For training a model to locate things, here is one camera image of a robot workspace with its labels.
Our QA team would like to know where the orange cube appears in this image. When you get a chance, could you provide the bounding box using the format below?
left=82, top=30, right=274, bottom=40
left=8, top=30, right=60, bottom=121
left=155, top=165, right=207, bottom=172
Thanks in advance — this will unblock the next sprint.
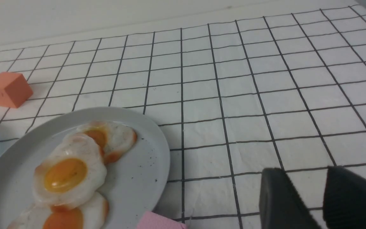
left=0, top=72, right=33, bottom=108

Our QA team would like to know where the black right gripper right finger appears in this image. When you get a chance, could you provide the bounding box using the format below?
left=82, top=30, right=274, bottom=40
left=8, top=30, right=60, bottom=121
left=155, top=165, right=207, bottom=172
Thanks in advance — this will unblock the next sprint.
left=323, top=166, right=366, bottom=229

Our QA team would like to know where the pink cube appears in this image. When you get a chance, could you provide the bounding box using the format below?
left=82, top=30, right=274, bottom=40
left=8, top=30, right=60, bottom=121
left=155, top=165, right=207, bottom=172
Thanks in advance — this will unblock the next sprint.
left=136, top=211, right=187, bottom=229

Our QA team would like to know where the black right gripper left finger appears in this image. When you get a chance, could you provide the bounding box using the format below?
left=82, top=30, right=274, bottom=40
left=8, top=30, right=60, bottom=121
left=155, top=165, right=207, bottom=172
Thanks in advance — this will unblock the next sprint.
left=259, top=168, right=321, bottom=229

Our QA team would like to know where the white black grid tablecloth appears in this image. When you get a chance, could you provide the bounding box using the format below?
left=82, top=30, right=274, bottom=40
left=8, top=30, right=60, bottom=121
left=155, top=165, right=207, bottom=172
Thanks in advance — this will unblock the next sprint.
left=0, top=4, right=366, bottom=229

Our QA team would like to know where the fried egg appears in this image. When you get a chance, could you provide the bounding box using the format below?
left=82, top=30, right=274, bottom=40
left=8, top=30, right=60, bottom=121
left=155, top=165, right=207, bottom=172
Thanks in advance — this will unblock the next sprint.
left=76, top=121, right=138, bottom=165
left=32, top=133, right=107, bottom=212
left=7, top=192, right=109, bottom=229

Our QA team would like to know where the grey speckled plate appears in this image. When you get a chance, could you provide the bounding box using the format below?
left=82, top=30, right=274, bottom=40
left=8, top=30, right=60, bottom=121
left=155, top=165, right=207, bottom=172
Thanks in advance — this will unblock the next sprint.
left=0, top=107, right=170, bottom=229

